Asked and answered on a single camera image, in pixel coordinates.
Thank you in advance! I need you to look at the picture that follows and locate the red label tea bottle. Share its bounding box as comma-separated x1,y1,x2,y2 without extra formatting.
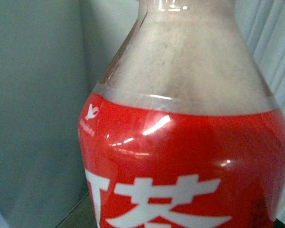
78,0,285,228

